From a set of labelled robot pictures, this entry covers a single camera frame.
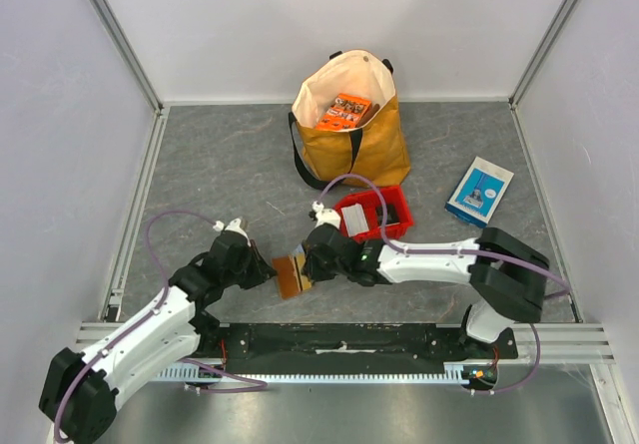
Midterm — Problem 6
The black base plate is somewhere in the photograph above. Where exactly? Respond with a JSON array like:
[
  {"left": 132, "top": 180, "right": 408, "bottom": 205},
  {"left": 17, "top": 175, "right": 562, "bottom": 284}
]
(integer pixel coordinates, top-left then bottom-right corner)
[{"left": 194, "top": 323, "right": 518, "bottom": 375}]

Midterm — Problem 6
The red plastic bin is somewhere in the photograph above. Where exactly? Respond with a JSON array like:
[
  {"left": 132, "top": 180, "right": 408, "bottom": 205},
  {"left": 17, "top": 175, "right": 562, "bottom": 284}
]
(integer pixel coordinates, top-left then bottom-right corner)
[{"left": 333, "top": 186, "right": 413, "bottom": 242}]

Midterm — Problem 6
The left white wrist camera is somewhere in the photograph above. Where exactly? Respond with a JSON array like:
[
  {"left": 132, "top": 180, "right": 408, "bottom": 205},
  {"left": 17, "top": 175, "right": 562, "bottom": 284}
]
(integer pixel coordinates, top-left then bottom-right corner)
[{"left": 212, "top": 218, "right": 249, "bottom": 239}]

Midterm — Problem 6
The brown leather card holder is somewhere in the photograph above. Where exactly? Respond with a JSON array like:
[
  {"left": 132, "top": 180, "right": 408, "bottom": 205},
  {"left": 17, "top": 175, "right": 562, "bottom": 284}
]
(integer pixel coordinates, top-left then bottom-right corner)
[{"left": 272, "top": 253, "right": 303, "bottom": 299}]

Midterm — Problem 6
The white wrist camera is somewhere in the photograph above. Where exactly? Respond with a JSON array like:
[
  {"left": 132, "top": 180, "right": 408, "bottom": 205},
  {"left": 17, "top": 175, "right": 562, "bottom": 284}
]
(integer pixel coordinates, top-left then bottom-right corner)
[
  {"left": 212, "top": 218, "right": 249, "bottom": 239},
  {"left": 309, "top": 201, "right": 341, "bottom": 231}
]

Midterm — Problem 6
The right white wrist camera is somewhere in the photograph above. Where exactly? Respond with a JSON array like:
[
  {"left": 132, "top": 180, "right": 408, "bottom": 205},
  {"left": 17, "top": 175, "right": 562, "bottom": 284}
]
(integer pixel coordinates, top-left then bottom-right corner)
[{"left": 309, "top": 201, "right": 341, "bottom": 231}]

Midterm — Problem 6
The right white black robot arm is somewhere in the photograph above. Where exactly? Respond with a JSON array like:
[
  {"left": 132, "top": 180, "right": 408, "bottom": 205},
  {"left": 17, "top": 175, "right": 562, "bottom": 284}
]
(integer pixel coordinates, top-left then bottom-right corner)
[{"left": 303, "top": 224, "right": 549, "bottom": 358}]

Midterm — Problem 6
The orange snack box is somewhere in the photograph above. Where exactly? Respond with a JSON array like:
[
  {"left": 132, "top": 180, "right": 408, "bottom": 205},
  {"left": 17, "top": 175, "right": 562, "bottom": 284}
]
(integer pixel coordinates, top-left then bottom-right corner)
[{"left": 316, "top": 94, "right": 372, "bottom": 132}]

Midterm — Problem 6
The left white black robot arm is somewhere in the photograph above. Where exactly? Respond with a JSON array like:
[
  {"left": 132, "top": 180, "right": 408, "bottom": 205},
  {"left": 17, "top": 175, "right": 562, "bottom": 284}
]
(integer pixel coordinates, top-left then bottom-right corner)
[{"left": 38, "top": 220, "right": 275, "bottom": 443}]

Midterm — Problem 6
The white card stack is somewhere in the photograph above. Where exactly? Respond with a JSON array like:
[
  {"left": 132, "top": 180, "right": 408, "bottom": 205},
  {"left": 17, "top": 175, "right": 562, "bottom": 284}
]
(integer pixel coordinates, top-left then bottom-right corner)
[{"left": 341, "top": 204, "right": 369, "bottom": 237}]

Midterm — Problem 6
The white slotted cable duct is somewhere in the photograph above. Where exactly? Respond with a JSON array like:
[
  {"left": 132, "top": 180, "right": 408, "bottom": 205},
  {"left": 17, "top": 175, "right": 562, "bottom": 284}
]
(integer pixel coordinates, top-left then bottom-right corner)
[{"left": 151, "top": 362, "right": 494, "bottom": 385}]

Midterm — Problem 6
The blue white box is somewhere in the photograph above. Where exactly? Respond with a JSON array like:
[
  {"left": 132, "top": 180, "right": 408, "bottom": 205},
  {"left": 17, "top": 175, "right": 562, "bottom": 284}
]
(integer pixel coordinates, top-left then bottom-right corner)
[{"left": 444, "top": 157, "right": 514, "bottom": 228}]

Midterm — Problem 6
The dark card stack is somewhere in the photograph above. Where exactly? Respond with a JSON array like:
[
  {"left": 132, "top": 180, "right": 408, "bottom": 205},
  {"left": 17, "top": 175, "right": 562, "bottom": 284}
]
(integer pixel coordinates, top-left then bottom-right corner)
[{"left": 375, "top": 204, "right": 401, "bottom": 226}]

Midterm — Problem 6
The yellow tote bag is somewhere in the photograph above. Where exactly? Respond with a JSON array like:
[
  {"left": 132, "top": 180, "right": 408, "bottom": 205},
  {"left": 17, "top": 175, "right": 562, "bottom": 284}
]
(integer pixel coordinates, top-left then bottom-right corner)
[{"left": 288, "top": 50, "right": 410, "bottom": 190}]

